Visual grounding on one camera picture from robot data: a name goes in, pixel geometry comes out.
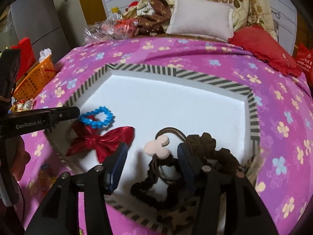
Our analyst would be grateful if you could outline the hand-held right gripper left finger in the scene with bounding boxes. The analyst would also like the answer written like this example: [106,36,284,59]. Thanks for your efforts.
[24,142,129,235]

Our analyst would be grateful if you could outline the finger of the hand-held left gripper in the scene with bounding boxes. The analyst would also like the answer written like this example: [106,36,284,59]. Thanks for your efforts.
[50,107,80,126]

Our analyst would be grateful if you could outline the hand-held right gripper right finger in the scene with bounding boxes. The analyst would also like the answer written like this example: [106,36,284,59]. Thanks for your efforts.
[176,142,279,235]

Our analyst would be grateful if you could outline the blue bead bracelet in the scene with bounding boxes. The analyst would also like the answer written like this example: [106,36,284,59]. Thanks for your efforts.
[78,106,115,127]

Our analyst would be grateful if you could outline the red shiny bow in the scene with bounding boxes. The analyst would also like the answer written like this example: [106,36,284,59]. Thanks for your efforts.
[67,121,135,163]

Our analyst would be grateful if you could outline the dark brown scrunchie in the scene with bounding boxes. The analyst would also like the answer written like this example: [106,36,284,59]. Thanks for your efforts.
[187,132,245,177]

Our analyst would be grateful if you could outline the braided hair tie pink charm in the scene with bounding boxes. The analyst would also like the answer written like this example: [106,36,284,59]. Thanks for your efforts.
[130,135,189,210]

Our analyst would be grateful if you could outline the thin brown hair ties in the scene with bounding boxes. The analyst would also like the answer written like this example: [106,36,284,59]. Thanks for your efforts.
[156,127,190,150]

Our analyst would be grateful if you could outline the striped box with white lining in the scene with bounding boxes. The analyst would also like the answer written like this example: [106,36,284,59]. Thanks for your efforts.
[45,63,262,233]

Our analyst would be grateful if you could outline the person's left hand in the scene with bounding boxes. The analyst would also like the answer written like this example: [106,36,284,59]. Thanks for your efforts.
[11,137,27,184]

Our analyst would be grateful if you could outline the orange plastic basket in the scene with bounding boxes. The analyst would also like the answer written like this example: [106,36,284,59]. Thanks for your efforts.
[12,54,55,101]

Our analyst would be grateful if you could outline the white plastic wrapping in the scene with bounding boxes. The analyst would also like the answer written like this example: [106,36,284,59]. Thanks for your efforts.
[39,48,52,60]

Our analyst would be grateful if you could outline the clear plastic wrapped bundle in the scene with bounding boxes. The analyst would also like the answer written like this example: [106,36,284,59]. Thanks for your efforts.
[84,15,140,42]

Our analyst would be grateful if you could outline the pink floral bedsheet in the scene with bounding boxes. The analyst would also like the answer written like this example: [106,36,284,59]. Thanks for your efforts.
[10,35,313,235]

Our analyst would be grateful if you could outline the grey refrigerator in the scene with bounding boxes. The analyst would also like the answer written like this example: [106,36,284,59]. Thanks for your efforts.
[10,0,71,54]

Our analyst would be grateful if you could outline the yellow capped plastic bottle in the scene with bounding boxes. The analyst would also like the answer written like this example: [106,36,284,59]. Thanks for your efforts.
[111,7,123,20]

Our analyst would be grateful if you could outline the red frilled cushion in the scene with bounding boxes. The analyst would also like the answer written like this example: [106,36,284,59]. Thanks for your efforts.
[228,25,302,77]

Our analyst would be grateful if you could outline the white pillow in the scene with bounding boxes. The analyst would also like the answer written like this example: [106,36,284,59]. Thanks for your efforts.
[166,0,235,42]

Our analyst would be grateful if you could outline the red printed bag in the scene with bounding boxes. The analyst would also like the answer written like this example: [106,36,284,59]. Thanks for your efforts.
[295,43,313,84]

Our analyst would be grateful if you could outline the colourful bead bracelet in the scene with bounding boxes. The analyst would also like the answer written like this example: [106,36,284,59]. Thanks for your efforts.
[39,163,58,184]

